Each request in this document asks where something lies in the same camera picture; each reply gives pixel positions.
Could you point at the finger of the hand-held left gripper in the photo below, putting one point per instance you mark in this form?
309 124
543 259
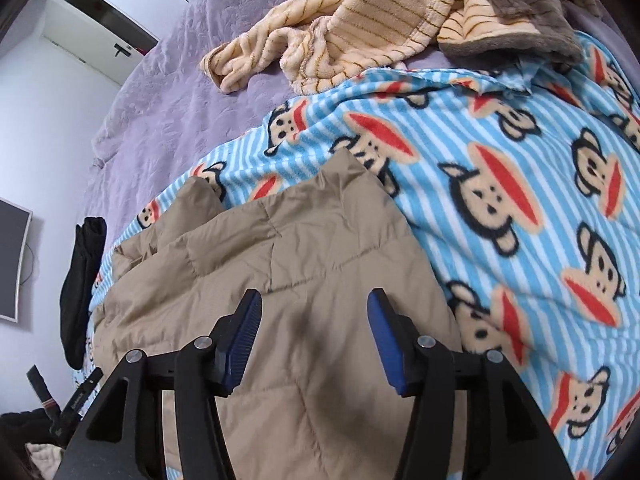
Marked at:
41 387

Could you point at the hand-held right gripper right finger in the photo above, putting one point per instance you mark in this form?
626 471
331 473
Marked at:
390 340

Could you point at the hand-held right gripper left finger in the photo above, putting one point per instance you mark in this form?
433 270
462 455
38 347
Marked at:
241 340

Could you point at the beige puffer jacket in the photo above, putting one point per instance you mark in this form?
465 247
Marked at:
300 260

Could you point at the dark cloth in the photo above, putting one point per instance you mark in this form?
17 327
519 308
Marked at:
20 425

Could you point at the black folded garment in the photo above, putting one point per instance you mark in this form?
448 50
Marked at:
80 285

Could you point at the white framed monitor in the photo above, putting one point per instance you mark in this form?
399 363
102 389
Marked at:
12 260

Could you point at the monkey printed striped blanket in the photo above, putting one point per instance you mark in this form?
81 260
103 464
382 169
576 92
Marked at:
500 135

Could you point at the purple bedspread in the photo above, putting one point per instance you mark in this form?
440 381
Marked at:
175 85

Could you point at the beige striped fleece garment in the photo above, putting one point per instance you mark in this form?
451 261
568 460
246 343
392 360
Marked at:
370 25

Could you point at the brown fleece garment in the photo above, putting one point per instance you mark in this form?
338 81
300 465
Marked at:
525 35

